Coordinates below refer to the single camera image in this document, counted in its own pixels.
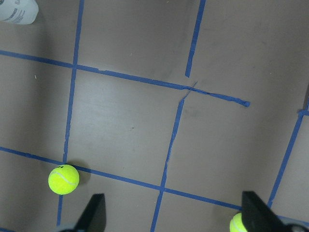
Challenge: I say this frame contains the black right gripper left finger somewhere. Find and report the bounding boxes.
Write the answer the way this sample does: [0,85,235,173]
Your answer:
[73,193,107,232]

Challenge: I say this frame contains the tennis ball near right base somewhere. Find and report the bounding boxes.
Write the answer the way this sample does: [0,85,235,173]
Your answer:
[229,213,247,232]

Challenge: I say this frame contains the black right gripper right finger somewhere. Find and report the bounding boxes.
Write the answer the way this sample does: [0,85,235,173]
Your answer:
[241,191,290,232]

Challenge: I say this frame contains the tennis ball base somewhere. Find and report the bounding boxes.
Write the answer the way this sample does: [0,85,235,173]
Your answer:
[48,164,80,195]
[229,213,247,232]

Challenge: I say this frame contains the tennis ball near left base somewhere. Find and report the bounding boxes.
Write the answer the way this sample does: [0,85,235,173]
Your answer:
[48,164,80,195]

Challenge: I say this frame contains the white blue tennis ball can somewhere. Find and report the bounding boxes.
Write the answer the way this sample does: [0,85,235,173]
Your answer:
[0,0,39,25]

